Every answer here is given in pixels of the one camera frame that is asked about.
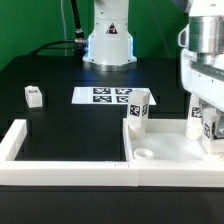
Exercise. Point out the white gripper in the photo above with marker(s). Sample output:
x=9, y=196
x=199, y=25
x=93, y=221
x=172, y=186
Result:
x=202, y=67

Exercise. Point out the white square table top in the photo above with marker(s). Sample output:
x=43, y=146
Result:
x=164, y=140

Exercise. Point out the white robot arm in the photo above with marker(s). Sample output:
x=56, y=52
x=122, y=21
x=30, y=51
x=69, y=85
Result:
x=110, y=47

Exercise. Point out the white U-shaped fence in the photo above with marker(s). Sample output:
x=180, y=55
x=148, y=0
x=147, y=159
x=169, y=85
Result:
x=63, y=173

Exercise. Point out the white marker base plate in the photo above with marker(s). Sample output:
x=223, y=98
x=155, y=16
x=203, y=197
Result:
x=101, y=95

